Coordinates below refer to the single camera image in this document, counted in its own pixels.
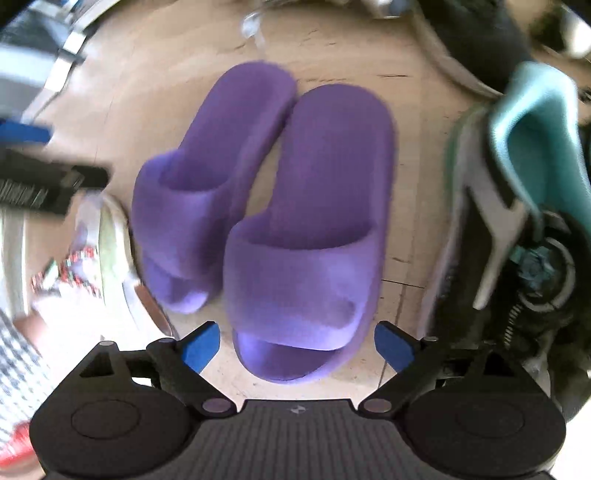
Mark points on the purple slipper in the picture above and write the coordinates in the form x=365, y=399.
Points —
x=207, y=138
x=314, y=230

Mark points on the black teal sneaker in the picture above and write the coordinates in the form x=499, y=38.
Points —
x=508, y=221

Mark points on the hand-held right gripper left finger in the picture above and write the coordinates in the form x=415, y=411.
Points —
x=203, y=342

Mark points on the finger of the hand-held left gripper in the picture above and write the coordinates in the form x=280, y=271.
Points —
x=23, y=131

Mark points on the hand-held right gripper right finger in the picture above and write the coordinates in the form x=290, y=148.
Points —
x=392, y=344

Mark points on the metal shoe rack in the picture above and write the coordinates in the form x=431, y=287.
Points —
x=74, y=44

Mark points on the person's white shoe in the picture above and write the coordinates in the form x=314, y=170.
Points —
x=106, y=240

